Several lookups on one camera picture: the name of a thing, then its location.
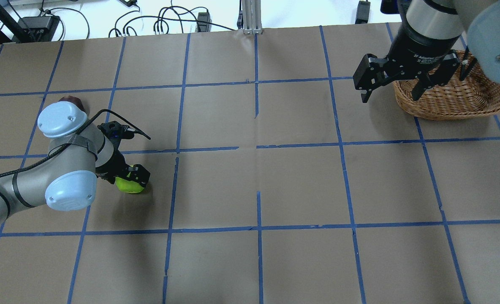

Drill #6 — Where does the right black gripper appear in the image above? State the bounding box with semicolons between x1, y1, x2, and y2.
353;20;460;103

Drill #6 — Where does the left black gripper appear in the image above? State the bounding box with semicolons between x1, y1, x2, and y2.
95;150;150;187

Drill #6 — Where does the green apple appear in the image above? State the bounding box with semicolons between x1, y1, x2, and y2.
115;177;145;194

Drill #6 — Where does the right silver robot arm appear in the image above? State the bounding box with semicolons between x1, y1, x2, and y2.
353;0;500;103

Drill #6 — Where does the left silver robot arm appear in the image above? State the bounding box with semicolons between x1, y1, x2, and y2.
0;96;150;226

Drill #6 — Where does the brown wicker basket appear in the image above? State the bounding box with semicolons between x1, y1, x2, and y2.
393;63;500;121

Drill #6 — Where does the black power adapter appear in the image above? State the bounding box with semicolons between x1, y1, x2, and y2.
354;0;370;24

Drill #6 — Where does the dark red apple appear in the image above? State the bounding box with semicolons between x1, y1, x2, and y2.
59;95;86;112

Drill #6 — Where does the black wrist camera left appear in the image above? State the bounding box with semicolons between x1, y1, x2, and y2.
97;121;136;141

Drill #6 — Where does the aluminium frame post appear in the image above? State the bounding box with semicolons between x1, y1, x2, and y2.
237;0;262;35

